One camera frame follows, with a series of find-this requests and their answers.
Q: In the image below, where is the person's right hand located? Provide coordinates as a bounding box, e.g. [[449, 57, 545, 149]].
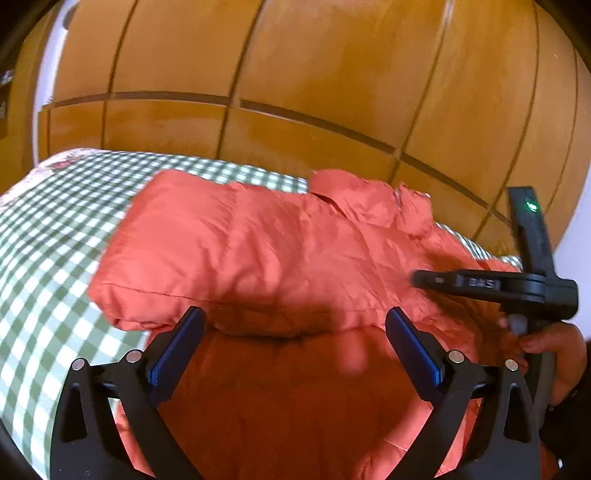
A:
[[499, 318, 588, 408]]

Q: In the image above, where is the floral quilt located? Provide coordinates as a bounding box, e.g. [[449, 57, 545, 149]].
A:
[[0, 148, 105, 206]]

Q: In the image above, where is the green checked bedsheet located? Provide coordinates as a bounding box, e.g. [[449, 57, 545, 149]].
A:
[[0, 148, 525, 479]]

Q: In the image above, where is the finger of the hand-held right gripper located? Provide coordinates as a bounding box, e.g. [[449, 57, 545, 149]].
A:
[[410, 270, 459, 291]]

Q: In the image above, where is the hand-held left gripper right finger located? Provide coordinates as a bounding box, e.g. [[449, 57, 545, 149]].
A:
[[385, 305, 542, 480]]

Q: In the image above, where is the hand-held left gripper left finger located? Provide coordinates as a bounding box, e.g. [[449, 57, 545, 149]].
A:
[[50, 305, 206, 480]]

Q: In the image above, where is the wooden wardrobe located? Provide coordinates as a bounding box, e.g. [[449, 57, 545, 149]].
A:
[[9, 0, 591, 261]]

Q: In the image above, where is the orange shirt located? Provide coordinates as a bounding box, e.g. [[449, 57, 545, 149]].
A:
[[87, 168, 557, 480]]

